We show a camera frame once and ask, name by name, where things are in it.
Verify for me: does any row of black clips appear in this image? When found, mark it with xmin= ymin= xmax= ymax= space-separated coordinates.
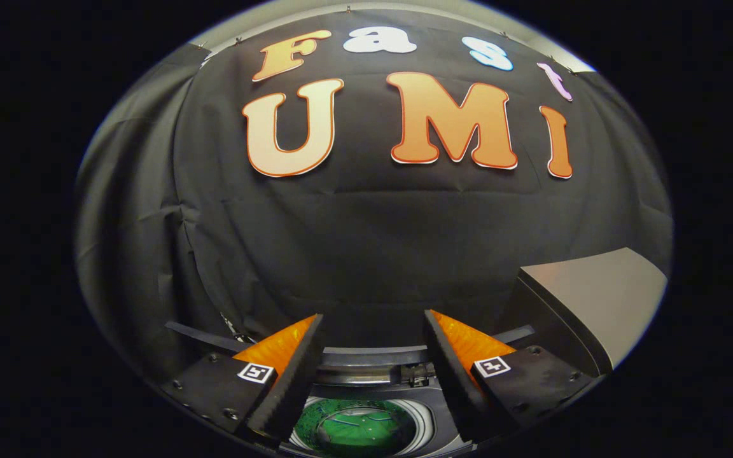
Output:
xmin=197 ymin=6 xmax=575 ymax=74

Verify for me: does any grey cabinet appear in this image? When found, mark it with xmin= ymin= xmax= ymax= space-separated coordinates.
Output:
xmin=497 ymin=247 xmax=669 ymax=377

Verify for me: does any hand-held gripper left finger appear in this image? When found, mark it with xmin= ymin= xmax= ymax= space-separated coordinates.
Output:
xmin=160 ymin=313 xmax=327 ymax=444

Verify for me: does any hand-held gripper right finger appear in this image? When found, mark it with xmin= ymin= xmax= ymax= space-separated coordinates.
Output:
xmin=424 ymin=309 xmax=597 ymax=444

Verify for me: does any black backdrop cloth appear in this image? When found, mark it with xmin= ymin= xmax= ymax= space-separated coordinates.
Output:
xmin=74 ymin=8 xmax=674 ymax=382

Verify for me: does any green polo shirt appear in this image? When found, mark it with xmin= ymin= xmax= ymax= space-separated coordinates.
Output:
xmin=314 ymin=407 xmax=407 ymax=454

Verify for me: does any dark washing machine lid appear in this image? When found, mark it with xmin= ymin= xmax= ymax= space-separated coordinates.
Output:
xmin=164 ymin=305 xmax=536 ymax=384

